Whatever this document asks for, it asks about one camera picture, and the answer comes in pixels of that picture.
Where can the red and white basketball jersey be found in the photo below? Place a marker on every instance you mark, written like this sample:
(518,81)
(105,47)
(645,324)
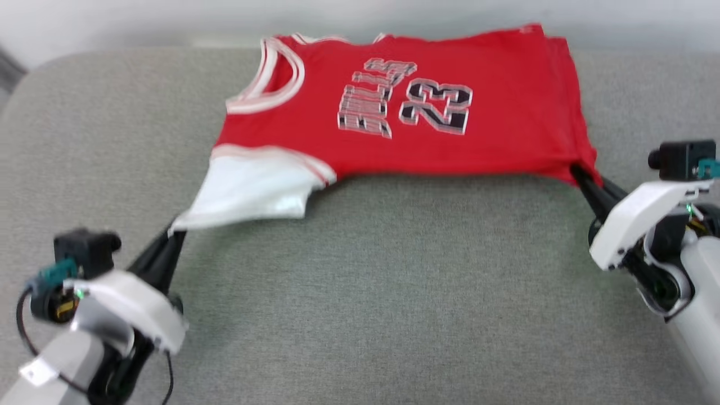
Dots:
(450,90)

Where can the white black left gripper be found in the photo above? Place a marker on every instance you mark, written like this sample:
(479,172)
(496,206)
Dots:
(140,306)

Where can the teal left camera connector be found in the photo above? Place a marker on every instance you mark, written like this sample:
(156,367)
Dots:
(53,274)

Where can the teal right camera connector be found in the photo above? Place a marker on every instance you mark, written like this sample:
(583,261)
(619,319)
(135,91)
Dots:
(710,167)

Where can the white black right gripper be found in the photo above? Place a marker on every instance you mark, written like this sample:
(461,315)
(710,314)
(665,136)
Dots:
(635,216)

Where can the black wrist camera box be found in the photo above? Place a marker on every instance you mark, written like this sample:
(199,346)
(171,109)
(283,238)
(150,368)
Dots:
(680,158)
(84,250)

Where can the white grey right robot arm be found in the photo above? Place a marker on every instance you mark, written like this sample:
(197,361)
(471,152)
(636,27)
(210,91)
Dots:
(697,304)

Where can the teal camera connector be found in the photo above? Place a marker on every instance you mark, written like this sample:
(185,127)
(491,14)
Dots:
(710,167)
(53,274)

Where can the grey fabric sofa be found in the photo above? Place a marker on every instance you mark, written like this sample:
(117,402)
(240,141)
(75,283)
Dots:
(382,292)

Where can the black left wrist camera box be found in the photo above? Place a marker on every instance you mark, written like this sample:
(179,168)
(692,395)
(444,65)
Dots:
(84,250)

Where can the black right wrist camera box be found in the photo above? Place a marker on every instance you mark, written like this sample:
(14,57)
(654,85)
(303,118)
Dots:
(680,158)

